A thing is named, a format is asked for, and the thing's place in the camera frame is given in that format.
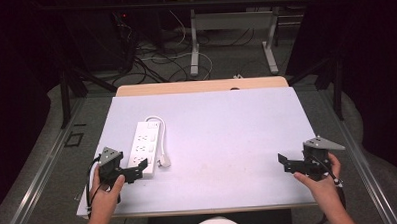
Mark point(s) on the black horizontal bar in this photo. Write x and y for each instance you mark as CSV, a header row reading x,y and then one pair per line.
x,y
149,5

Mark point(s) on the dark computer equipment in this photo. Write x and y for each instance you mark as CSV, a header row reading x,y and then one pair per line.
x,y
107,38

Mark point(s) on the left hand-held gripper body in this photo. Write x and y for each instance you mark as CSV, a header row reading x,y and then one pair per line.
x,y
109,156

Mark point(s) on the white table mat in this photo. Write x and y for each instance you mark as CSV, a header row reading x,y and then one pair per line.
x,y
221,141

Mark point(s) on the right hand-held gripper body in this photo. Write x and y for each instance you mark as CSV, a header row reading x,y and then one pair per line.
x,y
316,158

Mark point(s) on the black curtain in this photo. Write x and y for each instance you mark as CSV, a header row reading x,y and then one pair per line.
x,y
375,69
15,81

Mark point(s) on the person's right hand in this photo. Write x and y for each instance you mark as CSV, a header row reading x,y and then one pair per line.
x,y
324,187

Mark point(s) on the aluminium floor rail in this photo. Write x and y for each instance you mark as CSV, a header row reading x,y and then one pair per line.
x,y
38,177
365,169

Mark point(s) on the white power strip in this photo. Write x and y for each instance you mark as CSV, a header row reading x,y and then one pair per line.
x,y
164,161
144,144

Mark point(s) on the black metal stand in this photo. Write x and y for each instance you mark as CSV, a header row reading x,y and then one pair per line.
x,y
66,96
337,87

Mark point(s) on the wooden table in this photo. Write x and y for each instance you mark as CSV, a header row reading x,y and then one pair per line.
x,y
199,86

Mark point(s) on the person's left hand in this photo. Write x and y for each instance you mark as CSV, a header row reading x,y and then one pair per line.
x,y
104,198

